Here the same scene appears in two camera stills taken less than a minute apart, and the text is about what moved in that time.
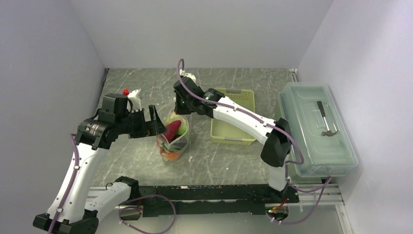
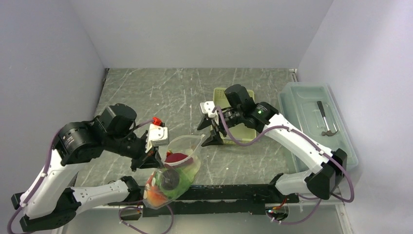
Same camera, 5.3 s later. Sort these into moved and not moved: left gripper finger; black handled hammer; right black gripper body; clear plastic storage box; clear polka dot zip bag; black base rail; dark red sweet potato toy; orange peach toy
Moved: right black gripper body; orange peach toy; clear polka dot zip bag; left gripper finger; dark red sweet potato toy
Not moved: clear plastic storage box; black handled hammer; black base rail
